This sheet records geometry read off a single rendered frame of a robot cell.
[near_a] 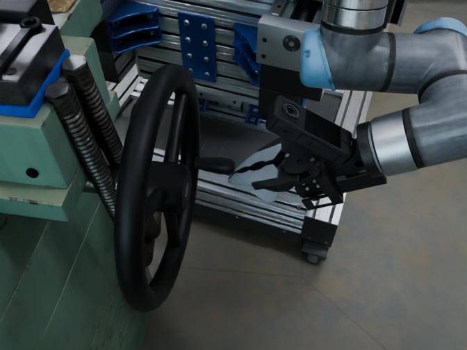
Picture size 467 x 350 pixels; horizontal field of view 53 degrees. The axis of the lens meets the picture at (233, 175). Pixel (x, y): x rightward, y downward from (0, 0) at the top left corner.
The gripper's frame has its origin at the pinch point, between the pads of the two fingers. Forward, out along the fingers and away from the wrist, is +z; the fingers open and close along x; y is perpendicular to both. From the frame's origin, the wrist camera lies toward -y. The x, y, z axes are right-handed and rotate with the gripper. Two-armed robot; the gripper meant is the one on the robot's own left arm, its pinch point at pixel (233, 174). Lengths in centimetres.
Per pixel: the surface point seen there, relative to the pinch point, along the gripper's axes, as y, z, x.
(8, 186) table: -22.7, 10.9, -16.2
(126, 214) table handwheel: -18.4, -3.4, -20.1
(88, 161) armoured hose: -19.6, 4.0, -12.4
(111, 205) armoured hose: -12.2, 7.8, -11.9
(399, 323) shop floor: 86, 0, 14
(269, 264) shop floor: 66, 32, 27
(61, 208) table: -19.1, 5.8, -17.7
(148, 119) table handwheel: -21.8, -6.1, -12.3
